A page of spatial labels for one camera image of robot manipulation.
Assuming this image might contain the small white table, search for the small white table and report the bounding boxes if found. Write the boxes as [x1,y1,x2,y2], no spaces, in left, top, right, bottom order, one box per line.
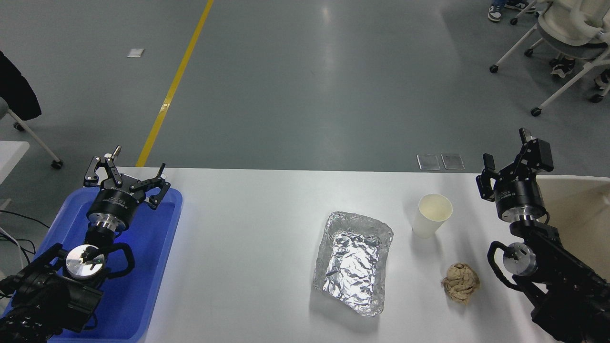
[0,141,30,186]

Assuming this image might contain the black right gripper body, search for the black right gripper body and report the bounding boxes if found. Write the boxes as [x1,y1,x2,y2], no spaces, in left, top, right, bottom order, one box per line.
[494,173,548,218]

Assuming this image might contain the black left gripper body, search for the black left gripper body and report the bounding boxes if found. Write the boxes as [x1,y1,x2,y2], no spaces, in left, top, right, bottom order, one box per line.
[87,185,145,229]

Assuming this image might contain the white office chair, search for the white office chair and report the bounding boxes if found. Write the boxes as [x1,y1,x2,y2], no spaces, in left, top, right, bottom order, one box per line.
[489,0,610,117]

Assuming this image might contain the large pale bin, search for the large pale bin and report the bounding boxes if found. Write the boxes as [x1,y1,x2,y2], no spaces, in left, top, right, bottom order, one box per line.
[536,174,610,286]

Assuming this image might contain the white paper cup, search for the white paper cup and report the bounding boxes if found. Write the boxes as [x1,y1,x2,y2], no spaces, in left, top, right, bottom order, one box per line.
[412,193,453,239]

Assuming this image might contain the grey wheeled chair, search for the grey wheeled chair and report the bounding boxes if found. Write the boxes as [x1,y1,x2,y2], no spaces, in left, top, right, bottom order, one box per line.
[0,98,64,170]

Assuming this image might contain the crumpled tan paper ball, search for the crumpled tan paper ball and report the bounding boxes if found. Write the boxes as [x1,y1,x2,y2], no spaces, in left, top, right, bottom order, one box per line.
[441,263,481,304]

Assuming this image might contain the person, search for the person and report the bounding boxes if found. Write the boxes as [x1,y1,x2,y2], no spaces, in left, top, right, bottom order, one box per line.
[550,56,610,91]
[0,50,42,121]
[488,0,537,23]

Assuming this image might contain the blue plastic tray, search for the blue plastic tray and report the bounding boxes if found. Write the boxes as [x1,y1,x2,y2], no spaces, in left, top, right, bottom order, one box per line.
[0,187,183,343]

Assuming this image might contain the black cables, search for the black cables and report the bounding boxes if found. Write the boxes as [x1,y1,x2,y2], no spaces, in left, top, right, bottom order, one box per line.
[0,210,51,270]

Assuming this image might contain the crinkled foil tray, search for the crinkled foil tray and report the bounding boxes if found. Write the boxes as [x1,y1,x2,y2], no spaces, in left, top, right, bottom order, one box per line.
[313,211,394,317]

